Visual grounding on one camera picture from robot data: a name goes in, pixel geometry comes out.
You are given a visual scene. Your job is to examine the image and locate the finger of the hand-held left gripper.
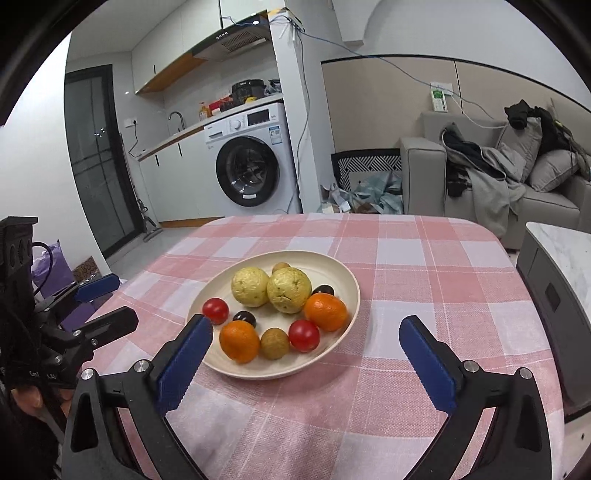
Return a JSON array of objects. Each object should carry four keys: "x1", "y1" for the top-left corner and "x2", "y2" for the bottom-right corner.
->
[
  {"x1": 55, "y1": 306, "x2": 139, "y2": 358},
  {"x1": 34, "y1": 273, "x2": 122, "y2": 324}
]

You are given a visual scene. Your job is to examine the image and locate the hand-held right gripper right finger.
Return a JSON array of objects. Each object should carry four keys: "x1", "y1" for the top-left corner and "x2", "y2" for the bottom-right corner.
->
[{"x1": 399, "y1": 316, "x2": 552, "y2": 480}]

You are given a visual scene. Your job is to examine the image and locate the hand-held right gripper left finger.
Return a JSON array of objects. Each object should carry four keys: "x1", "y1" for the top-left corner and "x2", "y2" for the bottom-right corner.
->
[{"x1": 62, "y1": 314, "x2": 214, "y2": 480}]

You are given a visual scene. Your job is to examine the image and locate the orange mandarin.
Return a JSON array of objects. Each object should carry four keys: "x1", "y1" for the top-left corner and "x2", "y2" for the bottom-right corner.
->
[
  {"x1": 219, "y1": 320, "x2": 260, "y2": 364},
  {"x1": 303, "y1": 293, "x2": 348, "y2": 332}
]

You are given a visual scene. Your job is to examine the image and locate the red cherry tomato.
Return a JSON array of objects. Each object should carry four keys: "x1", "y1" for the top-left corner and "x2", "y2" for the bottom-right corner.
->
[
  {"x1": 202, "y1": 298, "x2": 230, "y2": 325},
  {"x1": 288, "y1": 319, "x2": 321, "y2": 353}
]

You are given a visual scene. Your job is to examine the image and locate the cream round plate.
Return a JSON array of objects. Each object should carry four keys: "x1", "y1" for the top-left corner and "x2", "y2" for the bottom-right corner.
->
[{"x1": 185, "y1": 250, "x2": 361, "y2": 380}]

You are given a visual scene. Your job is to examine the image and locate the large green mottled citrus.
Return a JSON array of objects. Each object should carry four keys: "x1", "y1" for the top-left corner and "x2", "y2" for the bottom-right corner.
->
[{"x1": 267, "y1": 268, "x2": 313, "y2": 315}]

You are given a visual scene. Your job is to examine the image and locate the person's left hand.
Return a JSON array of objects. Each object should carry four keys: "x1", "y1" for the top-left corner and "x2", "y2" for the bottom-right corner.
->
[{"x1": 10, "y1": 385, "x2": 49, "y2": 418}]

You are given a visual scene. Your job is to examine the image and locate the brown patterned box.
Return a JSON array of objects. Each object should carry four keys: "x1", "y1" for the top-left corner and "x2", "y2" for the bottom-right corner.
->
[{"x1": 73, "y1": 258, "x2": 100, "y2": 282}]

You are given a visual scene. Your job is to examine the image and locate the purple bag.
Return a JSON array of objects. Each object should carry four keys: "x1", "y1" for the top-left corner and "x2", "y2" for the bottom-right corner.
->
[{"x1": 30, "y1": 240, "x2": 100, "y2": 330}]

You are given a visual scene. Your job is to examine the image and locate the floor mop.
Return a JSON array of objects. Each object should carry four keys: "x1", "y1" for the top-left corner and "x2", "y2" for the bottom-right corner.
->
[{"x1": 121, "y1": 134, "x2": 162, "y2": 243}]

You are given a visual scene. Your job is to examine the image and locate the pink white checked tablecloth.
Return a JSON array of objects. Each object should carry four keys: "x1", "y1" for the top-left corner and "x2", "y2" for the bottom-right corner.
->
[{"x1": 99, "y1": 213, "x2": 566, "y2": 480}]

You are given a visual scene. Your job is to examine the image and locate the dark glass door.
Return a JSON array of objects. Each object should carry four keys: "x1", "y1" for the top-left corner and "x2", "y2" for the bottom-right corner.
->
[{"x1": 64, "y1": 65, "x2": 144, "y2": 261}]

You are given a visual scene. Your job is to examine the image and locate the white kitchen cabinet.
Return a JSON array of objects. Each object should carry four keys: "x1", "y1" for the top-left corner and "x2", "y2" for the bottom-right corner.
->
[{"x1": 137, "y1": 124, "x2": 222, "y2": 227}]

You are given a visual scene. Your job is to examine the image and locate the white marble coffee table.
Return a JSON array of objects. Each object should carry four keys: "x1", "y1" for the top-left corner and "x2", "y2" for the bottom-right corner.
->
[{"x1": 516, "y1": 222, "x2": 591, "y2": 421}]

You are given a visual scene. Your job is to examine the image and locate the grey sofa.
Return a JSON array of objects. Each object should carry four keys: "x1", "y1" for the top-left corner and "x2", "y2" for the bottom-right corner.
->
[{"x1": 400, "y1": 111, "x2": 591, "y2": 252}]

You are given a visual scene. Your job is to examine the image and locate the grey blanket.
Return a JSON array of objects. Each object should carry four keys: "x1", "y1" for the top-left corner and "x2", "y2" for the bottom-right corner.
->
[{"x1": 464, "y1": 148, "x2": 527, "y2": 238}]

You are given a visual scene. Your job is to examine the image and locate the black white patterned bin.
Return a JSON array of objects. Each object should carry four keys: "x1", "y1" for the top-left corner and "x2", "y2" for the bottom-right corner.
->
[{"x1": 331, "y1": 148, "x2": 403, "y2": 192}]

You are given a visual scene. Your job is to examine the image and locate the white washing machine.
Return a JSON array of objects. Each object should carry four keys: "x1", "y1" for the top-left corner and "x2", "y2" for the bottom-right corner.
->
[{"x1": 203, "y1": 102, "x2": 303, "y2": 217}]

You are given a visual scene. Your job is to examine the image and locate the dark clothes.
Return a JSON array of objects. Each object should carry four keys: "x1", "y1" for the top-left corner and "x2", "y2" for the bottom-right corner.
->
[{"x1": 441, "y1": 122, "x2": 504, "y2": 197}]

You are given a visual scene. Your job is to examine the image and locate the grey sofa pillow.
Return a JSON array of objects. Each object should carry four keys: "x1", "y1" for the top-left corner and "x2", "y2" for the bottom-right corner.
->
[
  {"x1": 496, "y1": 116, "x2": 543, "y2": 181},
  {"x1": 526, "y1": 148, "x2": 585, "y2": 192}
]

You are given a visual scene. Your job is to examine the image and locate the black electric cooker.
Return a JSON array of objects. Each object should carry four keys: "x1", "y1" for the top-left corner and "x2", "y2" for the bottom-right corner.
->
[{"x1": 231, "y1": 79, "x2": 265, "y2": 106}]

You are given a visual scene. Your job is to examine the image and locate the black clothing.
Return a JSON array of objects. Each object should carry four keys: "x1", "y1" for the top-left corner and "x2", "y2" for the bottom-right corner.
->
[{"x1": 504, "y1": 99, "x2": 578, "y2": 155}]

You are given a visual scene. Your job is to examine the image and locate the steel range hood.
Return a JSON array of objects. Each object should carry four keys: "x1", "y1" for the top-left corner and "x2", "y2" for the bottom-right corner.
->
[{"x1": 193, "y1": 23, "x2": 272, "y2": 61}]

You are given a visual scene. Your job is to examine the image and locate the white wall cabinets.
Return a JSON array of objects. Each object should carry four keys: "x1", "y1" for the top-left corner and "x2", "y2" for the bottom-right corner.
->
[{"x1": 131, "y1": 0, "x2": 222, "y2": 95}]

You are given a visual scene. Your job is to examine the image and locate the white green wall panel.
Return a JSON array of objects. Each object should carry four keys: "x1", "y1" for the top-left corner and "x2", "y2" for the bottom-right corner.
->
[{"x1": 430, "y1": 82, "x2": 454, "y2": 112}]

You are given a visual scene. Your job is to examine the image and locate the blue wall cable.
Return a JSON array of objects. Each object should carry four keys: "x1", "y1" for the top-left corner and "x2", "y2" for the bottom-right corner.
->
[{"x1": 268, "y1": 11, "x2": 509, "y2": 130}]

